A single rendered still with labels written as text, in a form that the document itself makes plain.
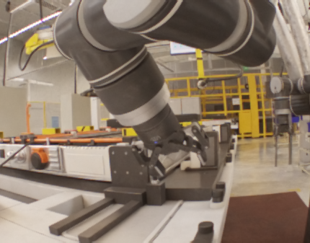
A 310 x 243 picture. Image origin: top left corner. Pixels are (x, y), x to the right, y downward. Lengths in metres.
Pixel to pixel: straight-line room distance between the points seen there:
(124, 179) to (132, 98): 0.38
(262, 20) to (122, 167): 0.54
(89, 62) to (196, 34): 0.16
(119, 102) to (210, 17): 0.20
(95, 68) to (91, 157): 0.46
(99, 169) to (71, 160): 0.12
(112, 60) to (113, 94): 0.05
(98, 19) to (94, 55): 0.08
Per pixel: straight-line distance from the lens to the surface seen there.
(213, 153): 0.88
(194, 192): 0.67
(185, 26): 0.23
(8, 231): 0.56
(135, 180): 0.69
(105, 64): 0.34
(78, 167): 0.81
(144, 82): 0.36
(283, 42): 1.67
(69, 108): 8.01
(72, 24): 0.33
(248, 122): 11.56
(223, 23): 0.26
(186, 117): 2.30
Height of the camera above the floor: 1.06
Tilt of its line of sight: level
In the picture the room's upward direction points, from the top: 3 degrees counter-clockwise
